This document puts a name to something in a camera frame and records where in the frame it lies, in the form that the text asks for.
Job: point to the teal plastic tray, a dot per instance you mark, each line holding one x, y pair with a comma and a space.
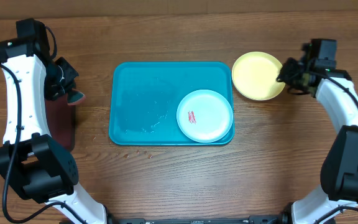
146, 95

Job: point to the yellow-green plate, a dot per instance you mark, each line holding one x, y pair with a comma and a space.
254, 75

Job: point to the light blue plate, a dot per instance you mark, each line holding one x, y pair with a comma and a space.
204, 116

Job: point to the black tray with maroon inside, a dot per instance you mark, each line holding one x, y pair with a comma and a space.
61, 121

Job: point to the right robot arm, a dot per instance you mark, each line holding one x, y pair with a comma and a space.
316, 74

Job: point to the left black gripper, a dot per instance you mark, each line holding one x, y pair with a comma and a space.
53, 93

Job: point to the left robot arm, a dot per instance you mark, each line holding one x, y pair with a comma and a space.
35, 156

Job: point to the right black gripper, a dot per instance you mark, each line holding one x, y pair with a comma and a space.
281, 78

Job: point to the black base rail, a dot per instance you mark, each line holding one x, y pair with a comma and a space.
253, 219

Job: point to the green and red sponge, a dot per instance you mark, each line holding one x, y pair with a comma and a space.
75, 97

